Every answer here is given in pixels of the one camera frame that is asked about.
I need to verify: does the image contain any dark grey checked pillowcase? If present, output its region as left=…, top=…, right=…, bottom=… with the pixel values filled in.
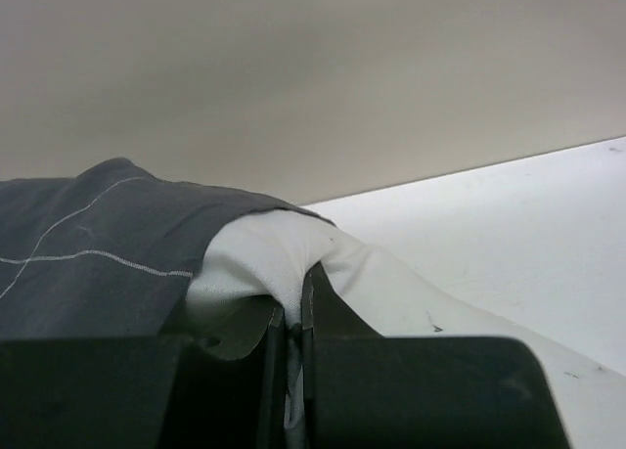
left=1, top=158, right=309, bottom=345

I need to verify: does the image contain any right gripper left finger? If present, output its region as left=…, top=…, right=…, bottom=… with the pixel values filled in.
left=1, top=296, right=286, bottom=448

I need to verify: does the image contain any white pillow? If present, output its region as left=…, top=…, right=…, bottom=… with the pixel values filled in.
left=185, top=210, right=625, bottom=448

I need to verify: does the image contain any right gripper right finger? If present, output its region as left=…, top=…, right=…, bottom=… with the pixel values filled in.
left=301, top=264, right=570, bottom=448

